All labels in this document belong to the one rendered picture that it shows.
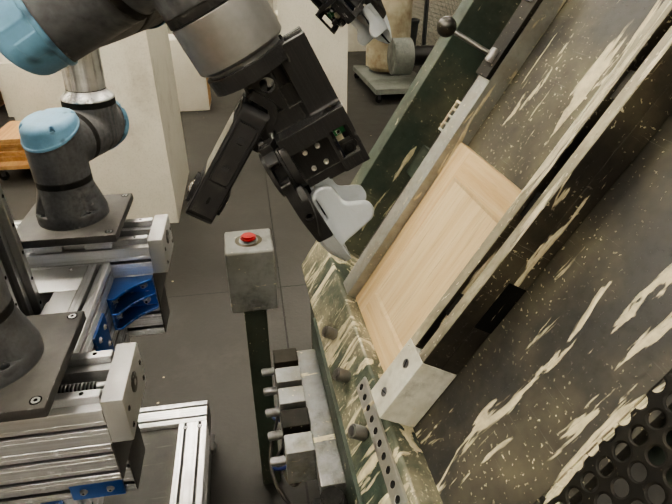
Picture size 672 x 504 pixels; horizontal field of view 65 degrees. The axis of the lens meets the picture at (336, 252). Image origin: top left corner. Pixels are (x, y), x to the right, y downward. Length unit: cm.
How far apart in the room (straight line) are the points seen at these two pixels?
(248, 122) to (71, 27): 14
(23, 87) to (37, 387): 456
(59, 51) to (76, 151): 80
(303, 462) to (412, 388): 31
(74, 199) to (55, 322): 37
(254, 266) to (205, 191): 86
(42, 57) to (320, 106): 21
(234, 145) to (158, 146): 295
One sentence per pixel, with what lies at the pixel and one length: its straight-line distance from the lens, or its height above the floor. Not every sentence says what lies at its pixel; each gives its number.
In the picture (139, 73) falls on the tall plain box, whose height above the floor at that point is 95.
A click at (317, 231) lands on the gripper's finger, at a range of 47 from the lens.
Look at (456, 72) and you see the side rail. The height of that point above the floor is 132.
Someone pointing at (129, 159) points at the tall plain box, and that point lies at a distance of 345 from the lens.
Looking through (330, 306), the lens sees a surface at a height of 86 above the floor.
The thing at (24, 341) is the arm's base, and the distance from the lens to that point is 90.
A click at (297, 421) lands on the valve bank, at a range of 109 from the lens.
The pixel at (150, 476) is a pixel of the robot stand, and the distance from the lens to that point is 179.
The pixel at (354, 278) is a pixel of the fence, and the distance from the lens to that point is 117.
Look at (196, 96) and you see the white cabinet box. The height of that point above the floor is 15.
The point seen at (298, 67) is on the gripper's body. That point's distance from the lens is 44.
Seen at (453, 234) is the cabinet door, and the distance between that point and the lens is 97.
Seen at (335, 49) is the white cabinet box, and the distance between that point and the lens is 480.
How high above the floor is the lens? 158
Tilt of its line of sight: 31 degrees down
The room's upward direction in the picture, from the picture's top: straight up
